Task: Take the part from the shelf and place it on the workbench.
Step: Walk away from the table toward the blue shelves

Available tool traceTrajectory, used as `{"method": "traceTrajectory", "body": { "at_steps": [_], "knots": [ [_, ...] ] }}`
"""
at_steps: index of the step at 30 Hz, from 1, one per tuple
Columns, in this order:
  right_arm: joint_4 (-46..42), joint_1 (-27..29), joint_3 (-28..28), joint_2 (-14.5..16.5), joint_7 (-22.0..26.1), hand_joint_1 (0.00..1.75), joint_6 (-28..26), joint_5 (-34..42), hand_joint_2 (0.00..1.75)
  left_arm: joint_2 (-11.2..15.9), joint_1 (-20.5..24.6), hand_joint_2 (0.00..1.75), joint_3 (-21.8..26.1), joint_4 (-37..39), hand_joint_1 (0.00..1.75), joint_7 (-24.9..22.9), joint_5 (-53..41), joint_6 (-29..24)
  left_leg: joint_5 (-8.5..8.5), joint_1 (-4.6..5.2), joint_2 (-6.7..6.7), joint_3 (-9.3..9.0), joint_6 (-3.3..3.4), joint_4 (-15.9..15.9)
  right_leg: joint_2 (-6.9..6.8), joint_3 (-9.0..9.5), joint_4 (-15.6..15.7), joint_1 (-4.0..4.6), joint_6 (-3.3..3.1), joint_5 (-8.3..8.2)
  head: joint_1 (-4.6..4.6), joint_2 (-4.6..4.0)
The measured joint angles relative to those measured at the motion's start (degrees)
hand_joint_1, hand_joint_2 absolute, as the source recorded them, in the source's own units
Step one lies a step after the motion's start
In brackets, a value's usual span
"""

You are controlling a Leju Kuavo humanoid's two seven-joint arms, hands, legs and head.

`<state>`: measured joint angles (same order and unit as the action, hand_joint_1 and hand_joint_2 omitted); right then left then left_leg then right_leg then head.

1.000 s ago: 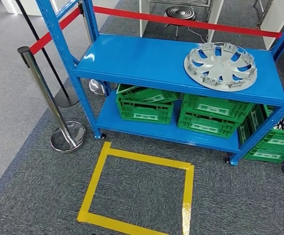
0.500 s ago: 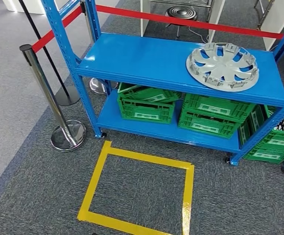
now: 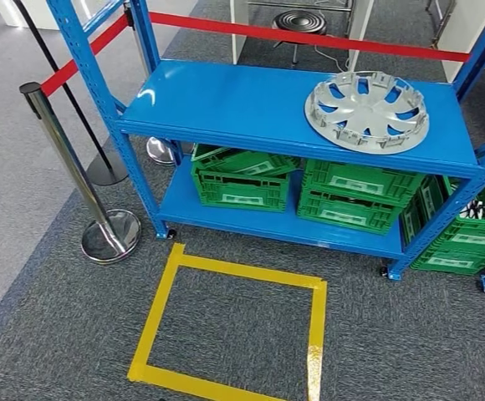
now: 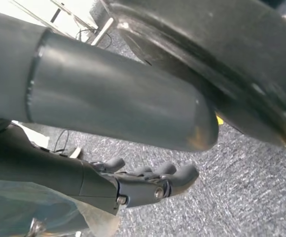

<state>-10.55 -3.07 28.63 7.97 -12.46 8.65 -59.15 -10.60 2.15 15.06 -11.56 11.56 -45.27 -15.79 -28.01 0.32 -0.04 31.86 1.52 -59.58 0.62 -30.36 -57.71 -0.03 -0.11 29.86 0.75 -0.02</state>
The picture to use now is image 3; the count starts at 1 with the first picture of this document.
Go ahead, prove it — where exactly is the blue metal shelf rack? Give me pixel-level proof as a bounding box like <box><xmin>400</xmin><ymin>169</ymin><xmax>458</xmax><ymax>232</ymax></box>
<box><xmin>45</xmin><ymin>0</ymin><xmax>485</xmax><ymax>296</ymax></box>

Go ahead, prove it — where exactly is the black and white part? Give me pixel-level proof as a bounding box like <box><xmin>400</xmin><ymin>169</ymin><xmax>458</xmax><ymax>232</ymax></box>
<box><xmin>460</xmin><ymin>199</ymin><xmax>485</xmax><ymax>221</ymax></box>

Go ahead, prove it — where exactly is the green plastic crate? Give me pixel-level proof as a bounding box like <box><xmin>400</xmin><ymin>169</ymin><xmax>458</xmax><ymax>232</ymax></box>
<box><xmin>296</xmin><ymin>159</ymin><xmax>426</xmax><ymax>237</ymax></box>
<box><xmin>399</xmin><ymin>165</ymin><xmax>485</xmax><ymax>277</ymax></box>
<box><xmin>190</xmin><ymin>144</ymin><xmax>302</xmax><ymax>214</ymax></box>

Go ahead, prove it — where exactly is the yellow floor tape square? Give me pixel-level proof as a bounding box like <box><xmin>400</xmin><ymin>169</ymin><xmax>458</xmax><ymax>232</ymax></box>
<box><xmin>127</xmin><ymin>242</ymin><xmax>329</xmax><ymax>401</ymax></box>

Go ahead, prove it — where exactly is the white desk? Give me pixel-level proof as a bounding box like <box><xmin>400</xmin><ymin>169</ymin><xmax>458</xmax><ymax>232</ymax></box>
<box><xmin>425</xmin><ymin>0</ymin><xmax>485</xmax><ymax>84</ymax></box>
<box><xmin>230</xmin><ymin>0</ymin><xmax>375</xmax><ymax>73</ymax></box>

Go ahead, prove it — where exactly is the red barrier tape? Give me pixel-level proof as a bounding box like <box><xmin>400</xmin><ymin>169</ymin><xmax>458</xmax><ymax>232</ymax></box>
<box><xmin>39</xmin><ymin>11</ymin><xmax>485</xmax><ymax>99</ymax></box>

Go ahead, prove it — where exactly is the grey wheel hubcap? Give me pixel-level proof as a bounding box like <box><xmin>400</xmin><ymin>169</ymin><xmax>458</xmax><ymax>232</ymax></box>
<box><xmin>304</xmin><ymin>70</ymin><xmax>430</xmax><ymax>155</ymax></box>

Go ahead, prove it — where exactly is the black round stool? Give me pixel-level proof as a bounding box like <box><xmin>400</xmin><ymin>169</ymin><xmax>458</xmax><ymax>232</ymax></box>
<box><xmin>271</xmin><ymin>11</ymin><xmax>329</xmax><ymax>69</ymax></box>

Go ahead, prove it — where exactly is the white lit plinth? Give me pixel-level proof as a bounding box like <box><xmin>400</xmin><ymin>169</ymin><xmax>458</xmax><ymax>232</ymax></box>
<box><xmin>0</xmin><ymin>0</ymin><xmax>61</xmax><ymax>32</ymax></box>

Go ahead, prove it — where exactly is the chrome stanchion post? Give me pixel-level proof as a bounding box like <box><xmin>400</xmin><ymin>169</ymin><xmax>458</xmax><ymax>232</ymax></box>
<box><xmin>123</xmin><ymin>3</ymin><xmax>178</xmax><ymax>166</ymax></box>
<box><xmin>18</xmin><ymin>81</ymin><xmax>143</xmax><ymax>266</ymax></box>

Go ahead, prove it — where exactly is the black stanchion post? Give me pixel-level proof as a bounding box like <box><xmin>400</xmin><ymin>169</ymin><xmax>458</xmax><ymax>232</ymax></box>
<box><xmin>11</xmin><ymin>0</ymin><xmax>129</xmax><ymax>188</ymax></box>

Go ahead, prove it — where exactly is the white floor cable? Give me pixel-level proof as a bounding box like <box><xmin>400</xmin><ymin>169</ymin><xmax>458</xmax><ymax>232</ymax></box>
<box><xmin>313</xmin><ymin>43</ymin><xmax>348</xmax><ymax>74</ymax></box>

